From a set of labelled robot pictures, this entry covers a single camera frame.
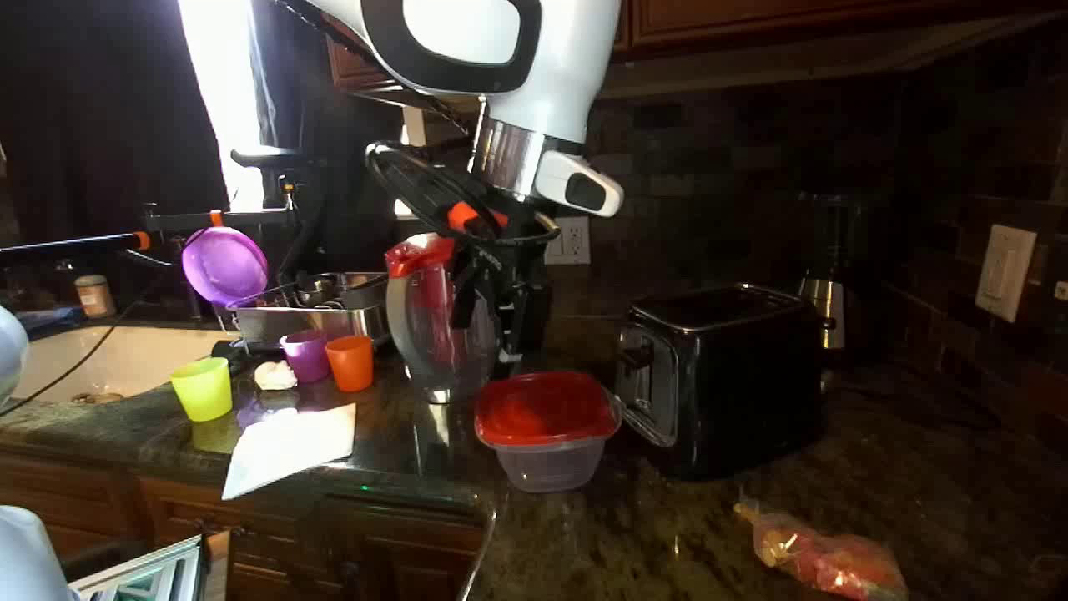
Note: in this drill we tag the light sink basin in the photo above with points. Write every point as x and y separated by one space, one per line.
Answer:
122 363

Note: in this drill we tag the white wall switch plate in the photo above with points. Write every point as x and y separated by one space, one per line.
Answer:
1006 272

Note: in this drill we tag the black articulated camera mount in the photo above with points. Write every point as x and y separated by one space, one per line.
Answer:
256 213

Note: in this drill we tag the white wall outlet plate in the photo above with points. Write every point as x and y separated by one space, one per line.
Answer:
572 240

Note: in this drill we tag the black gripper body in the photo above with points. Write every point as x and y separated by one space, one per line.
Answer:
516 272

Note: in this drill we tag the green plastic cup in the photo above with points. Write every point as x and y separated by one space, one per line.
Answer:
204 389

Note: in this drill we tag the black toaster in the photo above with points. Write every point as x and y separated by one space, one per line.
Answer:
721 379

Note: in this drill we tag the clear plastic lunchbox container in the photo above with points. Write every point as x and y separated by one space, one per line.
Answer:
552 468

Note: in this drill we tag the pale blue wall plate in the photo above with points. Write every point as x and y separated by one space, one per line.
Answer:
1061 292

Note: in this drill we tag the purple plastic plate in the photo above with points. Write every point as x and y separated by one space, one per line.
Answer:
224 270

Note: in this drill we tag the white paper sheet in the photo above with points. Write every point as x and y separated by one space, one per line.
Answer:
289 444

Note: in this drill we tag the small tan jar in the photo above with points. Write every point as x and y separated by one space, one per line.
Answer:
96 294

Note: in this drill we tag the wooden cabinet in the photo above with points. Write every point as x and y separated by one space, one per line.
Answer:
369 544
780 18

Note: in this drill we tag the wooden upper cabinet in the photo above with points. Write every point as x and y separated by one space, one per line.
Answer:
780 18

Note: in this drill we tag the dark window curtain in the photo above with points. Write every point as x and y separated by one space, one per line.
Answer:
101 113

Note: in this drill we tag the orange plastic cup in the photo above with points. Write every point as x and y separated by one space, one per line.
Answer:
353 363

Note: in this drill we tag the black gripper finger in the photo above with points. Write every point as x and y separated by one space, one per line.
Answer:
506 346
534 334

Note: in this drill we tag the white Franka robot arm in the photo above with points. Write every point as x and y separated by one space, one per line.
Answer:
555 67

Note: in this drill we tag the white lined board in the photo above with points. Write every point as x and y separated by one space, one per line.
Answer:
145 571

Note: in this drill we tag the metal pan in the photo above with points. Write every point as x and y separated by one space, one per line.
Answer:
303 323

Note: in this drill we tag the small white round object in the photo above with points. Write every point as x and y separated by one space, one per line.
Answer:
276 376

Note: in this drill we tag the purple plastic cup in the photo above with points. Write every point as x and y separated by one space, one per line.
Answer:
306 354

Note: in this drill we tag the wooden lower cabinet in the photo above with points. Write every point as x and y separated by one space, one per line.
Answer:
369 544

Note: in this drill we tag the clear water pitcher red lid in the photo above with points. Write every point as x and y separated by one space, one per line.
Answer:
428 334

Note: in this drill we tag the clear packet with red contents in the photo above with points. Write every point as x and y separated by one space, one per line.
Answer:
830 554

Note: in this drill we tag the dark metal countertop appliance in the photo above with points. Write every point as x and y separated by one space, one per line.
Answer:
825 303

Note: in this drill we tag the red lidded plastic container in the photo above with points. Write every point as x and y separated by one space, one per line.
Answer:
544 404

